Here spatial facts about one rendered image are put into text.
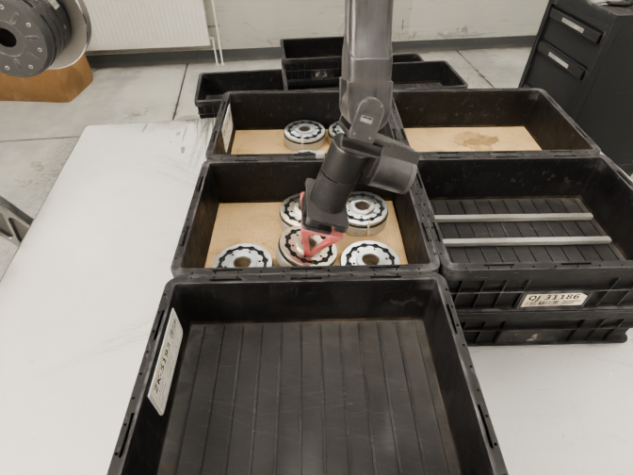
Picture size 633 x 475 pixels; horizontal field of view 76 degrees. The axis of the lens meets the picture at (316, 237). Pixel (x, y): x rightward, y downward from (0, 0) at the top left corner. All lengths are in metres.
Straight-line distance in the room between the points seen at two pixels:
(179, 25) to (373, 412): 3.44
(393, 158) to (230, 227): 0.37
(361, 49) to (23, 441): 0.77
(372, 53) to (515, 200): 0.54
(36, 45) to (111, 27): 2.95
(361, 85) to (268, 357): 0.40
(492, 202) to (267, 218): 0.47
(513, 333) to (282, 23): 3.35
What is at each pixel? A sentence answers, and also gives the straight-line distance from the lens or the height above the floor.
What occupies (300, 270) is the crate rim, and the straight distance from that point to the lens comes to 0.59.
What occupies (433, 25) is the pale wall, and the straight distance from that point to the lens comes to 4.12.
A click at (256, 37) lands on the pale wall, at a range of 3.85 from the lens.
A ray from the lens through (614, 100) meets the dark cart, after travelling 2.32.
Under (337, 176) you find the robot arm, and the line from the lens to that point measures 0.57.
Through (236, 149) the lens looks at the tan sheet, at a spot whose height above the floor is 0.83.
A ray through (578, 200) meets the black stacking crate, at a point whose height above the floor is 0.83.
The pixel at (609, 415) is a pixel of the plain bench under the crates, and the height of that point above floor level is 0.70.
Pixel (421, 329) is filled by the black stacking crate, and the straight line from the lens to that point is 0.68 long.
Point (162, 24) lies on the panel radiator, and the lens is 3.76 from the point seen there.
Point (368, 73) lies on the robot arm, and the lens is 0.54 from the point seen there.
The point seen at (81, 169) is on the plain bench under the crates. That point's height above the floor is 0.70.
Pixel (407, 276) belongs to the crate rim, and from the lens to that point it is 0.60.
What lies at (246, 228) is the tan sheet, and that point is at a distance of 0.81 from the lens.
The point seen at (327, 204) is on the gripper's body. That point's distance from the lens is 0.60.
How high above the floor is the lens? 1.38
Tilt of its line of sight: 45 degrees down
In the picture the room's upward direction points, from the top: straight up
